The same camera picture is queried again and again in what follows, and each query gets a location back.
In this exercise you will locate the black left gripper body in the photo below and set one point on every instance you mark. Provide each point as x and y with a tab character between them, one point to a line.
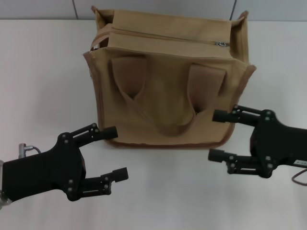
40	172

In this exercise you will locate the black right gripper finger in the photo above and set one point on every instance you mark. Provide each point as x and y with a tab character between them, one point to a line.
221	115
216	155

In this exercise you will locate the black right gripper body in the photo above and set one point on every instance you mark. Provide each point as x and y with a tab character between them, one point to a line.
275	143

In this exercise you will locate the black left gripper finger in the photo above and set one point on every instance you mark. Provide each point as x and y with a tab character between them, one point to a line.
120	174
110	133

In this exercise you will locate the khaki canvas food bag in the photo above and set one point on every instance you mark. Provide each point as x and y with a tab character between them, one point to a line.
168	95

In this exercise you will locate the silver zipper pull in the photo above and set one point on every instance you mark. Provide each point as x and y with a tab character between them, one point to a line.
221	44

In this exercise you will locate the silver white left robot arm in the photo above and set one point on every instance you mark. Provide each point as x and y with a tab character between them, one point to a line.
2	191

